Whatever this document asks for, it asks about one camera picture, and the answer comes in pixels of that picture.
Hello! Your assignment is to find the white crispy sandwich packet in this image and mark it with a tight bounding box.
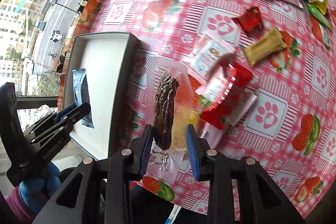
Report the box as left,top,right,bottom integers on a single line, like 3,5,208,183
182,31,236,85

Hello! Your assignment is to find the small red candy packet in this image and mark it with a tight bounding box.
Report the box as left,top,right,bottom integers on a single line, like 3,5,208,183
231,6,264,35

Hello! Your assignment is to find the red long snack packet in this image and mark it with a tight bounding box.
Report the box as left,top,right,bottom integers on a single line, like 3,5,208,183
196,61,253,129

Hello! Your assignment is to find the brown jerky clear packet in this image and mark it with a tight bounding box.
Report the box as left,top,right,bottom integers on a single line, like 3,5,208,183
145,56,194,184

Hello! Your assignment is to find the light blue snack packet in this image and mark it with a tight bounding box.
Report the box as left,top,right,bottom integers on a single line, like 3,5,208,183
72,68,94,128

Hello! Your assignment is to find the blue gloved left hand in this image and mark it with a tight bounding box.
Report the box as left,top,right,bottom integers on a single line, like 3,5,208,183
19,162,62,214

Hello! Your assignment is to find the pale pink snack packet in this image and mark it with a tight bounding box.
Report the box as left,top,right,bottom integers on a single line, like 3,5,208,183
201,89,257,149

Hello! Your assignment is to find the strawberry pattern pink tablecloth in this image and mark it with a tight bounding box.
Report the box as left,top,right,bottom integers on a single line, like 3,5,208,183
59,0,336,219

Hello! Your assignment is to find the white shallow cardboard box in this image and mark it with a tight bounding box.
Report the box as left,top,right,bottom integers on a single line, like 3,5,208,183
63,32,139,160

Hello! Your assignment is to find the gold snack bar packet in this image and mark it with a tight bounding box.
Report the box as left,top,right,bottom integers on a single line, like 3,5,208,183
240,27,288,67

